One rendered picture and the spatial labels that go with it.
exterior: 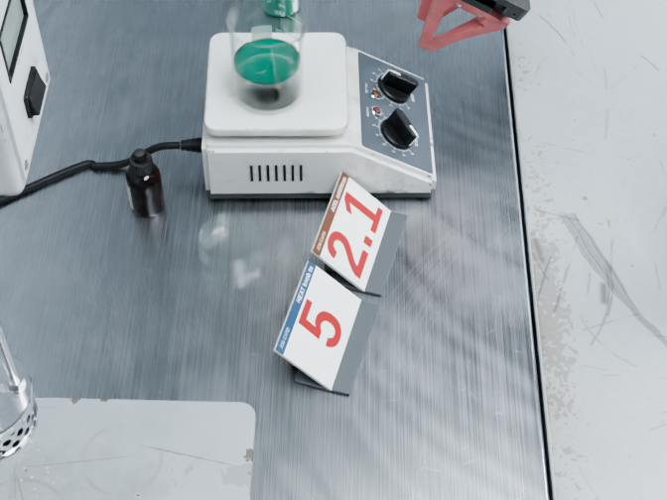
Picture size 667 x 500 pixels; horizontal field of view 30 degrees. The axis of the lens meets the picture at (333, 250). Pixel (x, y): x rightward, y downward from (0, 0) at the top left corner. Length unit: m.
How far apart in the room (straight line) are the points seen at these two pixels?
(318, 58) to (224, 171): 0.13
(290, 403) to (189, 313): 0.12
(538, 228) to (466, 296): 0.10
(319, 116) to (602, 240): 0.27
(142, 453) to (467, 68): 0.51
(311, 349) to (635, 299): 0.28
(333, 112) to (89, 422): 0.32
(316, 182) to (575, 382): 0.28
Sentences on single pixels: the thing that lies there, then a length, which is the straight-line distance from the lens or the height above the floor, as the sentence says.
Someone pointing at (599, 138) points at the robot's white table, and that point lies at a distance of 1.17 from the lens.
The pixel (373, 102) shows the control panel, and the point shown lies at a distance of 1.09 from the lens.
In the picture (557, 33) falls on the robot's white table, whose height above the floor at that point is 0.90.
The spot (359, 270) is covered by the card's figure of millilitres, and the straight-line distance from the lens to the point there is 1.03.
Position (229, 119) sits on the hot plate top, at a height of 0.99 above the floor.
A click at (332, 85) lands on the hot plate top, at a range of 1.07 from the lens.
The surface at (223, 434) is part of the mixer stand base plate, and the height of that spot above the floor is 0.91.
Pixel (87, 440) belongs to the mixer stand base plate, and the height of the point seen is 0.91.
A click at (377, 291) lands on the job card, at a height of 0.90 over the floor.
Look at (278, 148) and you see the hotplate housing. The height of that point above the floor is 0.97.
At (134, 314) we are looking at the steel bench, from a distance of 1.03.
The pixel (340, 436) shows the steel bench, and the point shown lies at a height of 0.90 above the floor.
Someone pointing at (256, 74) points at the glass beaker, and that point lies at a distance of 1.01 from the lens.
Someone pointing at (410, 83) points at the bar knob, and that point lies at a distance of 1.11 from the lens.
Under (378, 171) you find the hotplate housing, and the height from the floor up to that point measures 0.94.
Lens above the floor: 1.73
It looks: 51 degrees down
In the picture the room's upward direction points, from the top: 1 degrees clockwise
